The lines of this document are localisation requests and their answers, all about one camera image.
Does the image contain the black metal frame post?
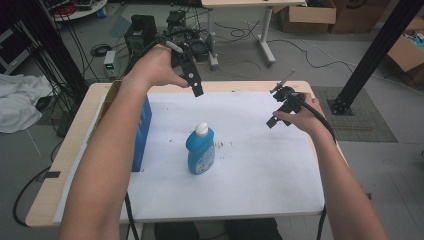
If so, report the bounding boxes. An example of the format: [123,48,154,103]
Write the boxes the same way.
[13,0,90,98]

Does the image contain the open cardboard box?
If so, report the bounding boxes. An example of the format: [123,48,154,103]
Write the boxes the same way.
[95,79,123,132]

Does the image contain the large cardboard box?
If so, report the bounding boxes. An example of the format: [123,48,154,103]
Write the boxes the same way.
[278,0,338,34]

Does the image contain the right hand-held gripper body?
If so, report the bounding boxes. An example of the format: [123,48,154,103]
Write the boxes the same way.
[269,68,306,115]

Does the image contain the blue bottle with white cap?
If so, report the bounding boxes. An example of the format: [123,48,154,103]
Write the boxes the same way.
[185,121,216,176]

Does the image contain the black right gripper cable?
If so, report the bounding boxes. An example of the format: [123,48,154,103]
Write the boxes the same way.
[298,97,338,145]

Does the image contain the person's right hand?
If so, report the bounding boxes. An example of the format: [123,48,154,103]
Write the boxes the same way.
[272,92,327,138]

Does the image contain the grey power supply unit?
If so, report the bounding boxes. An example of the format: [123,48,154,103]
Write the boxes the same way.
[102,49,118,80]

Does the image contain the dark floor mat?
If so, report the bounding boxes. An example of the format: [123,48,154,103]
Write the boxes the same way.
[311,85,398,144]

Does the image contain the cardboard box with contents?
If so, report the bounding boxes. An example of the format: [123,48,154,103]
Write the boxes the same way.
[386,16,424,74]

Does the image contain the white table with legs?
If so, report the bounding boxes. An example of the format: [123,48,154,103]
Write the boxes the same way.
[200,0,307,71]

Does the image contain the round white table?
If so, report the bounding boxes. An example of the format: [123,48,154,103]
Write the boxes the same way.
[41,0,109,23]

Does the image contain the black equipment on floor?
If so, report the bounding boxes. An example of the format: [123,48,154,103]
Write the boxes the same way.
[123,9,211,64]

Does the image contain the blue box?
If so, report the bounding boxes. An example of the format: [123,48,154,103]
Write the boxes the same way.
[131,94,153,173]

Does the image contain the white cloth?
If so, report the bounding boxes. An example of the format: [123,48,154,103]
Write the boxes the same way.
[0,73,54,134]

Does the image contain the white table mat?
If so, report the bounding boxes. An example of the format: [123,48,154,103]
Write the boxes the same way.
[53,91,326,224]

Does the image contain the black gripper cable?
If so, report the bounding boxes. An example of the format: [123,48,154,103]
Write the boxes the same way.
[123,39,168,79]
[298,97,338,145]

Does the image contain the person's left hand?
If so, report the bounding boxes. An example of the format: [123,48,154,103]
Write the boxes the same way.
[122,44,190,90]

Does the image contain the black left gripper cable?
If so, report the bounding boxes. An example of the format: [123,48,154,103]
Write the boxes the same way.
[123,39,168,79]

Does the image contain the black metal stand post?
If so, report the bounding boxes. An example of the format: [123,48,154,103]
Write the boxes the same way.
[327,0,424,116]

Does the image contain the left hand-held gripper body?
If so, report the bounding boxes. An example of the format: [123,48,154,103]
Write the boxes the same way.
[164,39,201,69]

